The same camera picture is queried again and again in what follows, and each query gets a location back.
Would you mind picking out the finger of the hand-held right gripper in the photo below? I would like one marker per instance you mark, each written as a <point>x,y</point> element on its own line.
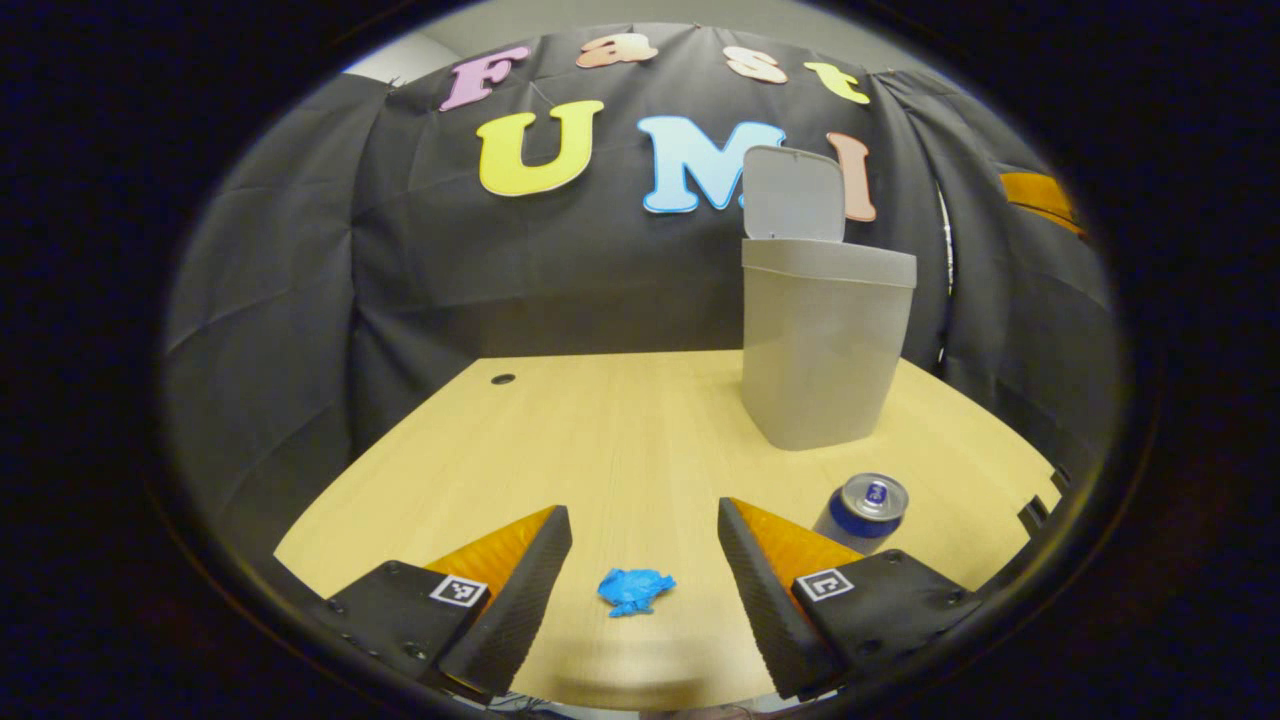
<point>1040,200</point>

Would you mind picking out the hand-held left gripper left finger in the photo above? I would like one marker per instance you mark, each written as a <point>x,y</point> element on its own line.
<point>520,600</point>

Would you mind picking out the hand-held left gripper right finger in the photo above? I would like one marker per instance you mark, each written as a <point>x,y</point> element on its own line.
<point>765,600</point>

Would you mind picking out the blue paper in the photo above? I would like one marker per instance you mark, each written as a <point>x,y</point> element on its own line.
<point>635,590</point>

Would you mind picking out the blue pop can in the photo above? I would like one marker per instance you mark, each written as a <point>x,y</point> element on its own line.
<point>860,515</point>

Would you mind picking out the white desktop garbage bin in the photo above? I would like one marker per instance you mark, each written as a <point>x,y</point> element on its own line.
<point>820,350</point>

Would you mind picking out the wooden desktop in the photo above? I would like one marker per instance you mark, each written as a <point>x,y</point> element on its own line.
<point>640,450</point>

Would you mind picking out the black backdrop cloth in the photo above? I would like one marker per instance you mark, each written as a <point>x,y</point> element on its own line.
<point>560,280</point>

